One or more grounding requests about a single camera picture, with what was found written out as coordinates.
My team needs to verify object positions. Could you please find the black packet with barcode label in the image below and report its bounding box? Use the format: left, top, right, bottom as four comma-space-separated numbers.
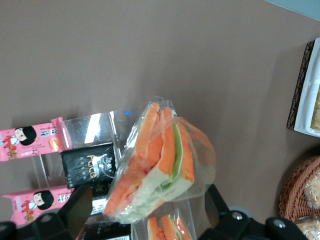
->
90, 183, 113, 216
79, 221, 132, 240

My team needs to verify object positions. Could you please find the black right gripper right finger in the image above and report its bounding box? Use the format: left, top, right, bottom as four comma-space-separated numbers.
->
199, 184, 266, 240

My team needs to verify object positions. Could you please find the clear bag of fried snacks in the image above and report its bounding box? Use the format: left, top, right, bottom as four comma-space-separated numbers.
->
294, 216, 320, 240
303, 171, 320, 209

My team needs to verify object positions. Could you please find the clear acrylic tiered shelf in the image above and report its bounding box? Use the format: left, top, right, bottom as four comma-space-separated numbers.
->
31, 111, 198, 240

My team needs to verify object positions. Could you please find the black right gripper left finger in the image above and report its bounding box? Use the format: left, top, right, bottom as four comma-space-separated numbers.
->
18, 184, 94, 240

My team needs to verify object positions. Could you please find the brown wicker snack basket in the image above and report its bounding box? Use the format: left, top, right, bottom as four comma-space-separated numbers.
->
279, 155, 320, 226

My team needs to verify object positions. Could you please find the black packet gold Face print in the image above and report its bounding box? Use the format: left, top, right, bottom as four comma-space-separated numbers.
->
60, 141, 118, 190

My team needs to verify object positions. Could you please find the beige brittle snack pack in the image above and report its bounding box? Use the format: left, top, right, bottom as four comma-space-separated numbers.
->
309, 83, 320, 131

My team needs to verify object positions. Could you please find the pink cartoon snack packet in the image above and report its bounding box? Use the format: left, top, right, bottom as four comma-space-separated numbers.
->
1, 186, 76, 227
0, 116, 74, 163

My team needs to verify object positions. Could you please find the triangle sandwich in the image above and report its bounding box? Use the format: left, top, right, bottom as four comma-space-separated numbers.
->
102, 95, 217, 225
131, 201, 197, 240

